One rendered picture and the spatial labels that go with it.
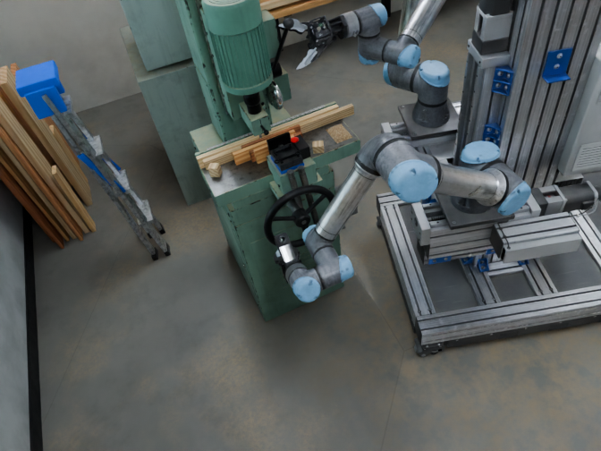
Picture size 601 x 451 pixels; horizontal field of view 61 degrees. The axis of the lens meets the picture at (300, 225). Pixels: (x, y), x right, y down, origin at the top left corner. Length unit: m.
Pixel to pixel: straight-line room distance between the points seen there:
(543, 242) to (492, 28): 0.73
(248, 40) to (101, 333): 1.73
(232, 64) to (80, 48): 2.56
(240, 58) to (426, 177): 0.73
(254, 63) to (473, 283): 1.35
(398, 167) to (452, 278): 1.16
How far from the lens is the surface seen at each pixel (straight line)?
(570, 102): 1.99
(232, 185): 1.90
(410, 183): 1.34
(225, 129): 2.15
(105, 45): 4.20
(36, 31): 4.15
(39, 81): 2.36
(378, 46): 1.83
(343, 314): 2.55
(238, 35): 1.69
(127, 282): 2.97
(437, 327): 2.28
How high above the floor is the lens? 2.17
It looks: 48 degrees down
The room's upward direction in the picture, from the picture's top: 10 degrees counter-clockwise
